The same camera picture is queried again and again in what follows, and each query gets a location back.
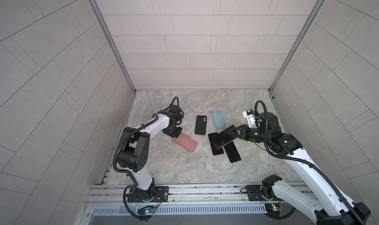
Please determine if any right black corrugated cable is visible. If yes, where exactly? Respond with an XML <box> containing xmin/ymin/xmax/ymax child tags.
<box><xmin>254</xmin><ymin>100</ymin><xmax>368</xmax><ymax>225</ymax></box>

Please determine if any left black corrugated cable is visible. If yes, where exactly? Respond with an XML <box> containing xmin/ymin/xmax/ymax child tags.
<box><xmin>112</xmin><ymin>96</ymin><xmax>185</xmax><ymax>174</ymax></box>

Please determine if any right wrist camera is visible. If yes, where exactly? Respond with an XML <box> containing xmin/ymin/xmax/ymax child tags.
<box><xmin>243</xmin><ymin>109</ymin><xmax>257</xmax><ymax>128</ymax></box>

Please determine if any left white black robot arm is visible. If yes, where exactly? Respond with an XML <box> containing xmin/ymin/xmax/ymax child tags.
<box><xmin>113</xmin><ymin>103</ymin><xmax>184</xmax><ymax>201</ymax></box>

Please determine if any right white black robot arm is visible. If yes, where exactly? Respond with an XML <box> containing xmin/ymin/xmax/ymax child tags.
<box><xmin>226</xmin><ymin>112</ymin><xmax>371</xmax><ymax>225</ymax></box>

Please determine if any right green circuit board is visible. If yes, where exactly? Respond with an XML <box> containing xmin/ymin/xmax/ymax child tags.
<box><xmin>265</xmin><ymin>203</ymin><xmax>285</xmax><ymax>218</ymax></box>

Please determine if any left green circuit board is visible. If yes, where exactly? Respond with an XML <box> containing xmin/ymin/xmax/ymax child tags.
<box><xmin>138</xmin><ymin>206</ymin><xmax>157</xmax><ymax>216</ymax></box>

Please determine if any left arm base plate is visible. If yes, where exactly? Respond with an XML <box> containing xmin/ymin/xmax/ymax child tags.
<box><xmin>126</xmin><ymin>185</ymin><xmax>169</xmax><ymax>203</ymax></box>

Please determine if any purple phone black screen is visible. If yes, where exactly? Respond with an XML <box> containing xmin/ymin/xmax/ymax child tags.
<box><xmin>213</xmin><ymin>125</ymin><xmax>235</xmax><ymax>149</ymax></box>

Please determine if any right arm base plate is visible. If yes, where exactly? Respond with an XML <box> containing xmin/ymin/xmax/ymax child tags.
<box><xmin>240</xmin><ymin>185</ymin><xmax>281</xmax><ymax>201</ymax></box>

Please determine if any pink phone case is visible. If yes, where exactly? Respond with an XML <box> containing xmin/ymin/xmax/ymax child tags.
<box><xmin>173</xmin><ymin>133</ymin><xmax>197</xmax><ymax>153</ymax></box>

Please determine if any right black phone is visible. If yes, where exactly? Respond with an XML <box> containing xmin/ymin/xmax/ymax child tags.
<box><xmin>224</xmin><ymin>142</ymin><xmax>241</xmax><ymax>163</ymax></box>

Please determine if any black phone case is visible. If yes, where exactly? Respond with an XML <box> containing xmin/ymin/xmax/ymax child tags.
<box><xmin>194</xmin><ymin>115</ymin><xmax>207</xmax><ymax>135</ymax></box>

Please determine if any middle black phone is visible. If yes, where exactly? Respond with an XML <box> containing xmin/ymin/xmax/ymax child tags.
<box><xmin>208</xmin><ymin>133</ymin><xmax>224</xmax><ymax>156</ymax></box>

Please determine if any aluminium mounting rail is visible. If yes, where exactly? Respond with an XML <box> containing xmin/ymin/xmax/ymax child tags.
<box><xmin>82</xmin><ymin>182</ymin><xmax>332</xmax><ymax>208</ymax></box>

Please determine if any green circuit board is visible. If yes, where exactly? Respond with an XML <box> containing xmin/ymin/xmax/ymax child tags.
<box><xmin>138</xmin><ymin>206</ymin><xmax>157</xmax><ymax>216</ymax></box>
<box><xmin>265</xmin><ymin>203</ymin><xmax>285</xmax><ymax>218</ymax></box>

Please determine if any light blue phone case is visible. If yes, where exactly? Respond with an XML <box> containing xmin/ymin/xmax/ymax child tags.
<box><xmin>211</xmin><ymin>110</ymin><xmax>226</xmax><ymax>129</ymax></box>

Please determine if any black corrugated cable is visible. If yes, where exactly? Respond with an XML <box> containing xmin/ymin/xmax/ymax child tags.
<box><xmin>112</xmin><ymin>96</ymin><xmax>185</xmax><ymax>174</ymax></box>
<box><xmin>254</xmin><ymin>100</ymin><xmax>368</xmax><ymax>225</ymax></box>

